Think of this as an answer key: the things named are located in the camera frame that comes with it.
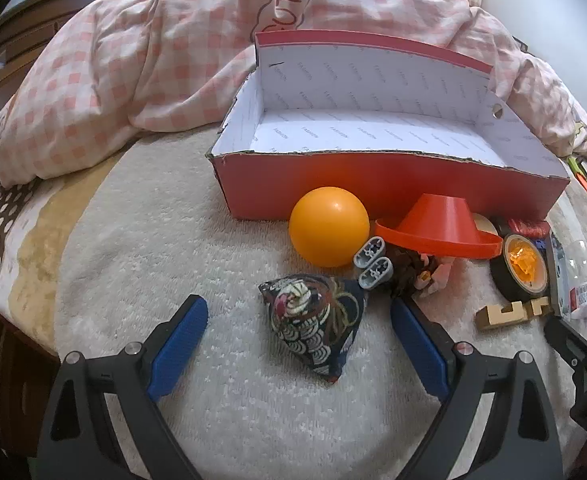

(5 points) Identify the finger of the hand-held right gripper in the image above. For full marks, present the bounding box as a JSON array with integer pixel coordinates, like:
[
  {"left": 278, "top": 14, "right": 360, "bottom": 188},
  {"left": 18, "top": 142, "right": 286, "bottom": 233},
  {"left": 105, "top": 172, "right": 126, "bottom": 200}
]
[{"left": 544, "top": 316, "right": 587, "bottom": 396}]

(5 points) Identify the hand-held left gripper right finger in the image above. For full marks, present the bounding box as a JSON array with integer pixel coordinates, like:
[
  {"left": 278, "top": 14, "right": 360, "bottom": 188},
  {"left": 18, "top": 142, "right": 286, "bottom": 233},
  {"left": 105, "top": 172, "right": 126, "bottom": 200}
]
[{"left": 389, "top": 297, "right": 565, "bottom": 480}]

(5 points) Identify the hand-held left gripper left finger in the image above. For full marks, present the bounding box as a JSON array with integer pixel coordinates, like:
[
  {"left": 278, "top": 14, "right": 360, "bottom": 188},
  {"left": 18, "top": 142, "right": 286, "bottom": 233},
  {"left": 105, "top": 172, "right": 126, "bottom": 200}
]
[{"left": 37, "top": 294, "right": 210, "bottom": 480}]

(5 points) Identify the clear red-label plastic bottle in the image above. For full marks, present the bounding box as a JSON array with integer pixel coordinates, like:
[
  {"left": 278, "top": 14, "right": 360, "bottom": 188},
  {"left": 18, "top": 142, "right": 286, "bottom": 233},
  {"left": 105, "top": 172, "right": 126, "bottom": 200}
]
[{"left": 556, "top": 239, "right": 587, "bottom": 321}]

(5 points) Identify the grey plate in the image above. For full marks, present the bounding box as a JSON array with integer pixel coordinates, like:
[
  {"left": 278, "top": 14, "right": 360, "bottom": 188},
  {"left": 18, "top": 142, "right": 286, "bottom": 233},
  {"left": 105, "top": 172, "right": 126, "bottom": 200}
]
[{"left": 545, "top": 230, "right": 567, "bottom": 317}]

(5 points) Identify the black white toy robot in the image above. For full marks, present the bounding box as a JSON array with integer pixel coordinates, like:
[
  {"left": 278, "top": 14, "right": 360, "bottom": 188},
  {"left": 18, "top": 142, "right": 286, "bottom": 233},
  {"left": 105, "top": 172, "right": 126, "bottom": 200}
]
[{"left": 352, "top": 236, "right": 457, "bottom": 298}]

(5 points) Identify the black tape roll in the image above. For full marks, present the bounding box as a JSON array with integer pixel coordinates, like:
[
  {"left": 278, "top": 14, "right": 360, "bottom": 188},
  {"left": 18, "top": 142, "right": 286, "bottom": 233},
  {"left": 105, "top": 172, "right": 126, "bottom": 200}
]
[{"left": 489, "top": 232, "right": 550, "bottom": 303}]

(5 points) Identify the dark patterned beanbag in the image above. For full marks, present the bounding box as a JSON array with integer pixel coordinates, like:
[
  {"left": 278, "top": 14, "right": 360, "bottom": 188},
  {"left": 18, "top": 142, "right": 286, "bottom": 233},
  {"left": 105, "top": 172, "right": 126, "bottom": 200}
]
[{"left": 258, "top": 274, "right": 369, "bottom": 383}]

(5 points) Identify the red patterned cylinder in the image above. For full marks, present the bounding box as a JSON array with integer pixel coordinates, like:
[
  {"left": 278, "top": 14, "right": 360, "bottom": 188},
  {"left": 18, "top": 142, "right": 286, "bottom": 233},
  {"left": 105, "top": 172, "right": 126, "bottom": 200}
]
[{"left": 506, "top": 217, "right": 551, "bottom": 241}]

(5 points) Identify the orange plastic funnel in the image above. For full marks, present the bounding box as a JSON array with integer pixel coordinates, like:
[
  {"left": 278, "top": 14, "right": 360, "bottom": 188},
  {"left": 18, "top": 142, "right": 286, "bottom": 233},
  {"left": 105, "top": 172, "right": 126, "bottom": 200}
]
[{"left": 373, "top": 193, "right": 504, "bottom": 260}]

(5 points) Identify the round wooden disc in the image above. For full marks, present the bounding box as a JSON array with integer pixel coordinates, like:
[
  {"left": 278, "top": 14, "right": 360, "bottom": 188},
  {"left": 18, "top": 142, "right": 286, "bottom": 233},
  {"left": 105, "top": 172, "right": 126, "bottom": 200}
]
[{"left": 471, "top": 212, "right": 499, "bottom": 236}]

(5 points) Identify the orange plastic ball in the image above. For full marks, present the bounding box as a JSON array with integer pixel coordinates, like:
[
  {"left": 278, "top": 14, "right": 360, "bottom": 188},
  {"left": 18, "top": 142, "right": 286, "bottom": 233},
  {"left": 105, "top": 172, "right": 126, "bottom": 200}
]
[{"left": 288, "top": 186, "right": 371, "bottom": 268}]

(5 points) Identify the red cardboard box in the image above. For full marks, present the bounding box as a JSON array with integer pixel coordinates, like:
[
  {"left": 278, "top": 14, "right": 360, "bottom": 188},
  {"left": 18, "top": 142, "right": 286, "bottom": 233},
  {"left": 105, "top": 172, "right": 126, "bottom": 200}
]
[{"left": 206, "top": 30, "right": 571, "bottom": 222}]

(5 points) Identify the wooden puzzle piece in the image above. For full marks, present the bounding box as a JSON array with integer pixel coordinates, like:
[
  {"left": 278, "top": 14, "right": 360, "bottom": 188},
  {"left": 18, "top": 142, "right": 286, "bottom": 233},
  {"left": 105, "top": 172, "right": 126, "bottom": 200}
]
[{"left": 475, "top": 296, "right": 555, "bottom": 331}]

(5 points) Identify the green orange toy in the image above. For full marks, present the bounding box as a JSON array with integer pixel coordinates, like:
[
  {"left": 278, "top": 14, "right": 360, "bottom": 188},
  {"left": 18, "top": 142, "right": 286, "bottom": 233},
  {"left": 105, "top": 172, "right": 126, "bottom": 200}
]
[{"left": 566, "top": 155, "right": 587, "bottom": 196}]

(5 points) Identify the pink checked quilt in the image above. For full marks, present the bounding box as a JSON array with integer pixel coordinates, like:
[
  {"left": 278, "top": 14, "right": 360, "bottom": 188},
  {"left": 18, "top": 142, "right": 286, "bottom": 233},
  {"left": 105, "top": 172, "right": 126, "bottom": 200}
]
[{"left": 0, "top": 0, "right": 587, "bottom": 188}]

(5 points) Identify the dark wooden headboard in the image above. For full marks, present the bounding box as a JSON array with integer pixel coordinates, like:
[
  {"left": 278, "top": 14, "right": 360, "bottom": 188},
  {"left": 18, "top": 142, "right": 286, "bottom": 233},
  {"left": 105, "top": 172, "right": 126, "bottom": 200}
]
[{"left": 0, "top": 0, "right": 134, "bottom": 111}]

